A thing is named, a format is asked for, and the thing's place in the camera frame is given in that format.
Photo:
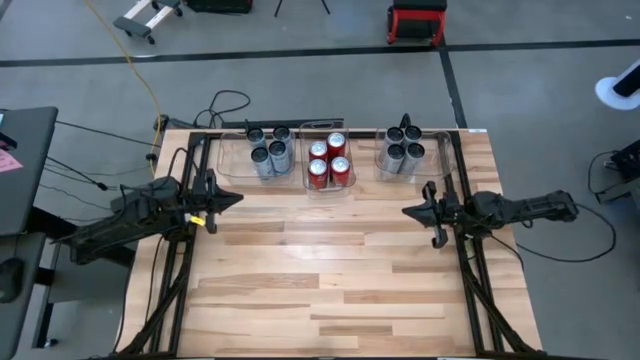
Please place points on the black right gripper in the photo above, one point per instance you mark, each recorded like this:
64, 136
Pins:
440, 212

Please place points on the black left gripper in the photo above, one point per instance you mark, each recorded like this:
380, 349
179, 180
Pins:
210, 200

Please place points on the Celsius can with blue band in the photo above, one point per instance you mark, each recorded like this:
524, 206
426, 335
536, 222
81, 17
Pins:
256, 135
281, 133
277, 149
260, 155

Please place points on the red Darth Vader soda can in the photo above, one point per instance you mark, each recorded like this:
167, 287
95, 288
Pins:
318, 150
340, 164
317, 168
336, 140

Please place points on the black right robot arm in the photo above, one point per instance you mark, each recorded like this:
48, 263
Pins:
525, 207

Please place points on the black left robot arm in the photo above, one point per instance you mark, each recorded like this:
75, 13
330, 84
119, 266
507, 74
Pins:
140, 210

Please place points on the yellow tape tag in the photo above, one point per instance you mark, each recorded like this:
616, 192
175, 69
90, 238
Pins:
197, 220

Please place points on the wide clear plastic bin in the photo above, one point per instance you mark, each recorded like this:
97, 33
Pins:
230, 165
440, 160

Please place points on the narrow clear plastic bin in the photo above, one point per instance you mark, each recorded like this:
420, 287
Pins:
331, 194

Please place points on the black power brick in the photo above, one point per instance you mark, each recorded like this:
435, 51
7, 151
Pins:
172, 122

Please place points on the white sticker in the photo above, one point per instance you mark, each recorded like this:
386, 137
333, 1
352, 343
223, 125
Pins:
477, 130

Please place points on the red and black stool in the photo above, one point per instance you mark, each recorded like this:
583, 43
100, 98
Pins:
416, 17

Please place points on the black case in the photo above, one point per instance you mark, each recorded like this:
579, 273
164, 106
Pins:
220, 5

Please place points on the wheeled wooden dolly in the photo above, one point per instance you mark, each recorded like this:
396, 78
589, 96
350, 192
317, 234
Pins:
132, 27

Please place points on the black tripod legs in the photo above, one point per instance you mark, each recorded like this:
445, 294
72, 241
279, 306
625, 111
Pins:
278, 7

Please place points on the black equipment box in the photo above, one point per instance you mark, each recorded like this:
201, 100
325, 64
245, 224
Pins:
627, 160

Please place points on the pink paper note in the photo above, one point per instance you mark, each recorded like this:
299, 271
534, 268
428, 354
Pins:
9, 162

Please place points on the white round stand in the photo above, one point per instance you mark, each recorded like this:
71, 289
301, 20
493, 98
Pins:
607, 92

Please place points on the black computer mouse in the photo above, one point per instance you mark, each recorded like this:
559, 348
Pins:
10, 287

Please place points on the dark desk shelf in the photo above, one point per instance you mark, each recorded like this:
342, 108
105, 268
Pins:
27, 340

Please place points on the black pointed bracket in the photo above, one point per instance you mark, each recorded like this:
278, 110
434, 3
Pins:
404, 121

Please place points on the black aluminium extrusion frame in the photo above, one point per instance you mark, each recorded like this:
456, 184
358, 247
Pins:
177, 325

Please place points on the black desk leg frame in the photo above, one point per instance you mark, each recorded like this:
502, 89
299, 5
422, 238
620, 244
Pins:
45, 310

